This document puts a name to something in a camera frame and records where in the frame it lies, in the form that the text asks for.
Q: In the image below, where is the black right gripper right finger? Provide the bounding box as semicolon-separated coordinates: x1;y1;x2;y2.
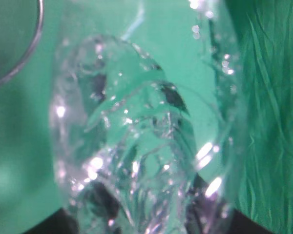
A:
230;209;271;234

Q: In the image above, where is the clear glass mug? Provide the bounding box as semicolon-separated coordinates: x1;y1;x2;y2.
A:
0;0;44;86

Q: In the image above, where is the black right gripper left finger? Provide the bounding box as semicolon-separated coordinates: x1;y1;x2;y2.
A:
26;208;79;234

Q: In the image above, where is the clear plastic water bottle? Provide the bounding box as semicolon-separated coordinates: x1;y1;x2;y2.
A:
49;0;245;234

